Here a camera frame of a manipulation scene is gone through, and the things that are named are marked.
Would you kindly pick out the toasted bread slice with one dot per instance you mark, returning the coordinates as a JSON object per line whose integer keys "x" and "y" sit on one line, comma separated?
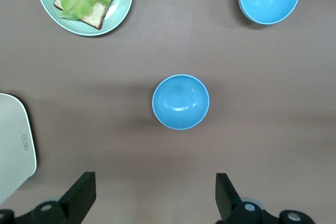
{"x": 95, "y": 14}

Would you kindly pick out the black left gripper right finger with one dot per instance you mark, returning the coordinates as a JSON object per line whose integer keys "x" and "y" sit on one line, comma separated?
{"x": 228, "y": 203}

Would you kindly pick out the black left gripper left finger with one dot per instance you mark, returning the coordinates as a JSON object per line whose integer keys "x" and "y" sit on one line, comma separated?
{"x": 76, "y": 203}

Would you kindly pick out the cream white toaster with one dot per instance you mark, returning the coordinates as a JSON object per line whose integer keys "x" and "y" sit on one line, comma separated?
{"x": 13, "y": 142}

